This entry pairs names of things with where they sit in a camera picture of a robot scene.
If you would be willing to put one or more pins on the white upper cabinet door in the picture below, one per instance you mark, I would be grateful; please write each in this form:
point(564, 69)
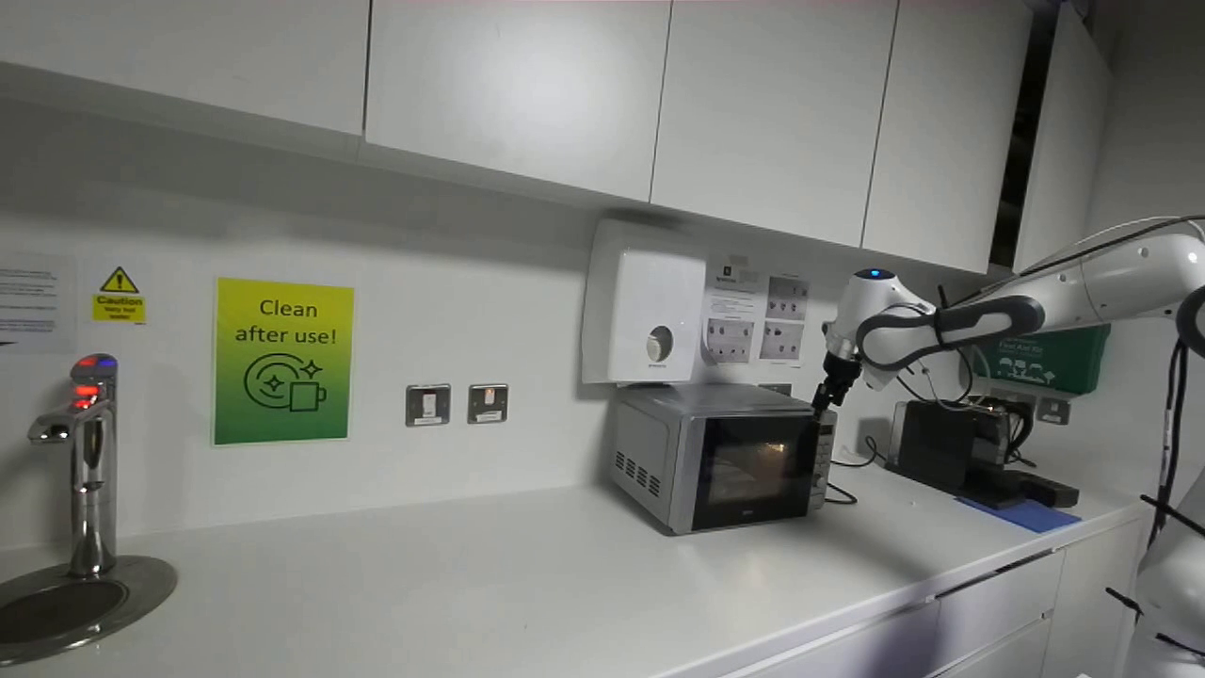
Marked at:
point(943, 126)
point(767, 99)
point(514, 77)
point(190, 38)

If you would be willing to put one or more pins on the small metal wall socket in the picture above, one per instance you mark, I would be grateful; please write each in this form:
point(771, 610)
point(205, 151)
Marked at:
point(1052, 411)

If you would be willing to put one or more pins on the chrome water tap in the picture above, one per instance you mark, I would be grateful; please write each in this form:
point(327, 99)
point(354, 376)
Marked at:
point(92, 466)

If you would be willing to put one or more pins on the white tall cabinet panel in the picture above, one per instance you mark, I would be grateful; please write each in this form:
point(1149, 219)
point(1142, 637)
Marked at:
point(1066, 126)

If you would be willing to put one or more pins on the black coffee machine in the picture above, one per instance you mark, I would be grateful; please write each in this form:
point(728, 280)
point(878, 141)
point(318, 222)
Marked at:
point(934, 446)

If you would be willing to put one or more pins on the green recycling sign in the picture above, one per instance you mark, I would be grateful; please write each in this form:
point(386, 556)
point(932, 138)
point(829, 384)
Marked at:
point(1057, 367)

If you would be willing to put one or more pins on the double wall socket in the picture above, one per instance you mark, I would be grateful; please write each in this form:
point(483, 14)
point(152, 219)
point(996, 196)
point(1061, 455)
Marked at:
point(874, 437)

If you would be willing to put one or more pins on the white text notice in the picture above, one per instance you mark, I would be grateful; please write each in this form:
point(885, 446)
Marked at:
point(30, 305)

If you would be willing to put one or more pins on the white paper towel dispenser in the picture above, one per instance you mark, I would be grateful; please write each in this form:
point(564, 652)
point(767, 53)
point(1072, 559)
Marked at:
point(642, 314)

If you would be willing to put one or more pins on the green clean after use poster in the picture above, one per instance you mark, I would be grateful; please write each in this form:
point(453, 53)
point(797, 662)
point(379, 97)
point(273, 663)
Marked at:
point(283, 364)

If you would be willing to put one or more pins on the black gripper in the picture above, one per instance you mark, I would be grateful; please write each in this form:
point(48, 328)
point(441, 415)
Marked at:
point(841, 376)

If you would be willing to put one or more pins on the white base cabinet fronts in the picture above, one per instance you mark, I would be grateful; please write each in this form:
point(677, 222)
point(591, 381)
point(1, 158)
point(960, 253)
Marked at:
point(991, 603)

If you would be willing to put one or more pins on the blue mat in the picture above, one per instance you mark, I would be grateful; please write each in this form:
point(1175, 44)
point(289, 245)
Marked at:
point(1029, 514)

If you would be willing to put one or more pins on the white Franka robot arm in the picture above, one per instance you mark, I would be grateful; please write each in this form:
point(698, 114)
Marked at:
point(1106, 285)

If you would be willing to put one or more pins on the round metal drip tray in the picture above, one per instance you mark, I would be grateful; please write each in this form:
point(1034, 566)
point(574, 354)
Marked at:
point(78, 609)

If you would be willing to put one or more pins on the grey instruction card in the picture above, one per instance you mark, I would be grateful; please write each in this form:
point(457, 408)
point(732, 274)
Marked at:
point(785, 339)
point(788, 296)
point(732, 339)

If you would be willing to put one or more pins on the yellow warning sign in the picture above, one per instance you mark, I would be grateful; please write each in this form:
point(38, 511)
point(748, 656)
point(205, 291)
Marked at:
point(119, 299)

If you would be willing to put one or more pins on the black microwave door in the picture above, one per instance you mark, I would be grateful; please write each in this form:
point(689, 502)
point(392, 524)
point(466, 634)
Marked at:
point(755, 471)

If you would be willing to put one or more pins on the white notice sheet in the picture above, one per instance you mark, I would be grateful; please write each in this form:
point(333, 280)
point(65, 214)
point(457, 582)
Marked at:
point(737, 296)

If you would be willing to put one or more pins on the silver microwave body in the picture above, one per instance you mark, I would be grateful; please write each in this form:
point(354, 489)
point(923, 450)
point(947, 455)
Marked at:
point(645, 456)

